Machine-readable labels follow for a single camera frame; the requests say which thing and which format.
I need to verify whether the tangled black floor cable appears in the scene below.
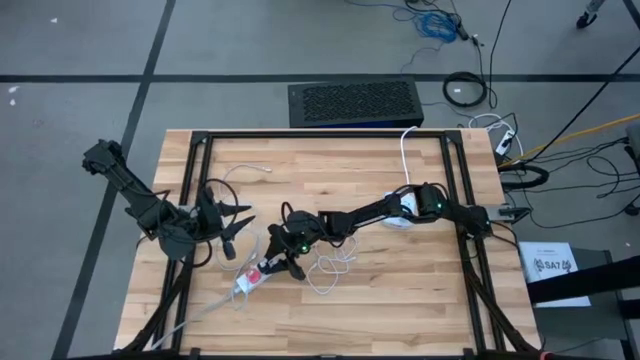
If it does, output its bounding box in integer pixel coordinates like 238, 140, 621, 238
529, 137, 640, 231

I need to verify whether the grey power strip cord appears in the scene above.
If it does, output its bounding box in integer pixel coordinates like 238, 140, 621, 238
148, 287, 246, 351

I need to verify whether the white floor cable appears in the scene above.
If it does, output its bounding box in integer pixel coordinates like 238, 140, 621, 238
467, 112, 524, 157

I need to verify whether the black diagonal cable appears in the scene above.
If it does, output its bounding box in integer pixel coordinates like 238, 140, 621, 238
527, 45, 640, 164

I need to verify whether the yellow floor cable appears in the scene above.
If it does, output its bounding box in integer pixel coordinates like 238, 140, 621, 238
498, 112, 640, 169

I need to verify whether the black beam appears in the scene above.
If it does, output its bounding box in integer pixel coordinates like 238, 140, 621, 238
527, 255, 640, 306

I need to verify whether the thick white hub cord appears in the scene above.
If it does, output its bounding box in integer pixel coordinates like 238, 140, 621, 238
398, 124, 419, 187

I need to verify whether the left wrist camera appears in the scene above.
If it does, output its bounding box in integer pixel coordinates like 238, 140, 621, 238
199, 188, 222, 221

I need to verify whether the thick black floor cable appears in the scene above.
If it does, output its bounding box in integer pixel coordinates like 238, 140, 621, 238
498, 162, 550, 192

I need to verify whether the white USB charging hub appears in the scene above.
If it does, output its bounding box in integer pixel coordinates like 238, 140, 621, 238
382, 191, 420, 230

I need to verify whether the blue floor cable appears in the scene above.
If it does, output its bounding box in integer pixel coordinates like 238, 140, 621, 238
344, 0, 459, 44

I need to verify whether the black power adapter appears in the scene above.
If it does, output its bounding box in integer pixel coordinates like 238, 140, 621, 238
449, 12, 485, 49

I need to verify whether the thin black floor cable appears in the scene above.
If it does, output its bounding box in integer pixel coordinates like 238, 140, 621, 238
487, 0, 514, 110

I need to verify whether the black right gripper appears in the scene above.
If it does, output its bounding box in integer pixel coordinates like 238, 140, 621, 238
262, 212, 326, 281

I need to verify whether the white USB cable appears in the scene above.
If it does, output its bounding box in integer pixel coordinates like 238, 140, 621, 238
303, 234, 359, 296

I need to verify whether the black aluminium table frame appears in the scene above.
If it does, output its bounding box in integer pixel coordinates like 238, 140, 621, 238
119, 129, 539, 360

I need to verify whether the white booklet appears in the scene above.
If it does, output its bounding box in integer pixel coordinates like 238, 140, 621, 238
518, 241, 592, 309

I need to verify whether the white floor power strip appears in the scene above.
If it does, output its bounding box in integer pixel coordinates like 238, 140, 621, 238
493, 128, 517, 157

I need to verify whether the coiled black cable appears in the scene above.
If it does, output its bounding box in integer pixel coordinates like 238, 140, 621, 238
441, 70, 489, 109

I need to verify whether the black computer case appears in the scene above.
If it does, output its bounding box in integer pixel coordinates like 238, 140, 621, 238
286, 76, 425, 129

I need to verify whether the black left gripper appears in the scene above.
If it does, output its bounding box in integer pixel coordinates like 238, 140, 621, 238
192, 199, 257, 261

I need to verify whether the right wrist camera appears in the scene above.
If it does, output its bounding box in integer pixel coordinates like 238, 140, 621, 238
267, 223, 292, 247

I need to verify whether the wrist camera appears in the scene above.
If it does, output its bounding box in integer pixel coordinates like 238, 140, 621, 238
267, 223, 292, 247
199, 188, 222, 221

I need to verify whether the chair leg caster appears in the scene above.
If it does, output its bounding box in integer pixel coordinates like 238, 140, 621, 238
574, 0, 607, 30

